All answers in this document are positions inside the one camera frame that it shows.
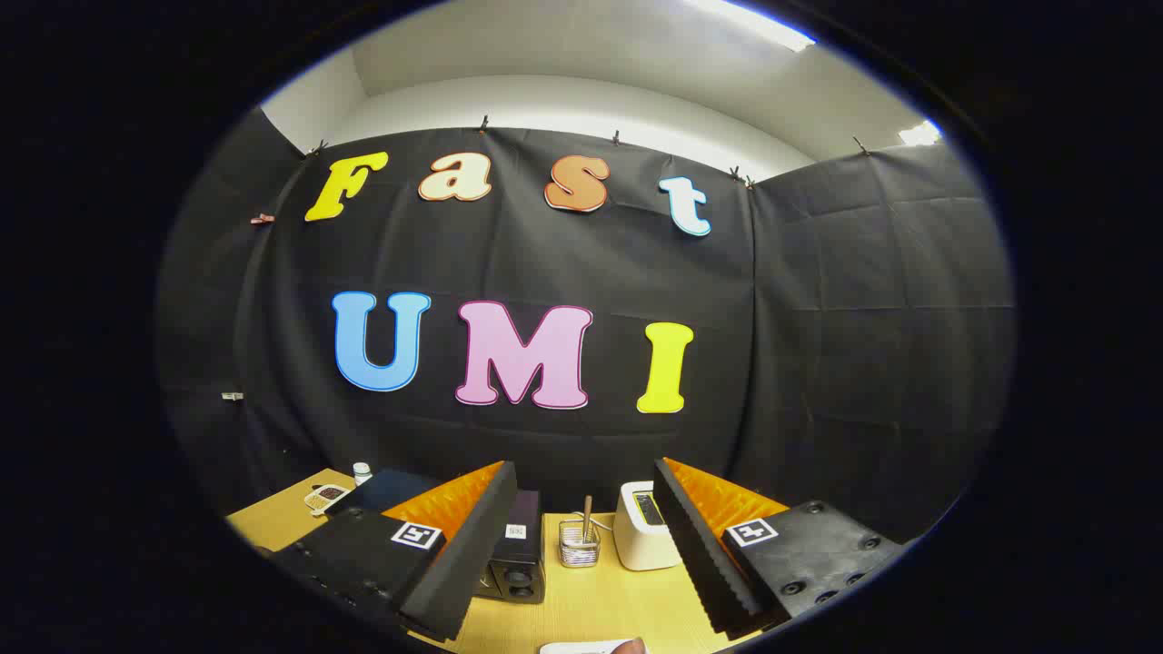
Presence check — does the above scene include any small snack packet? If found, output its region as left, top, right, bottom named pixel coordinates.
left=303, top=484, right=351, bottom=517

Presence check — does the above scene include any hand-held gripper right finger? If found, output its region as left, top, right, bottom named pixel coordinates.
left=651, top=457, right=908, bottom=638

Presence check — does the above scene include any cream bread toaster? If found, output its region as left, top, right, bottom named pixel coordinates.
left=613, top=481, right=684, bottom=572

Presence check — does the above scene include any white square plate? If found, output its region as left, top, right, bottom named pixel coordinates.
left=541, top=639, right=651, bottom=654

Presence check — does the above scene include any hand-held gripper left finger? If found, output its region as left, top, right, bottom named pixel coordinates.
left=271, top=460, right=519, bottom=643

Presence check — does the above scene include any wire utensil basket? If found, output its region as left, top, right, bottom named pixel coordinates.
left=558, top=518, right=602, bottom=570

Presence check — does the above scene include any row of black clips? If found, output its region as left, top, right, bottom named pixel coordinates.
left=309, top=114, right=873, bottom=190

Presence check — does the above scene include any black toaster oven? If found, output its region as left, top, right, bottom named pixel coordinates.
left=327, top=468, right=547, bottom=606

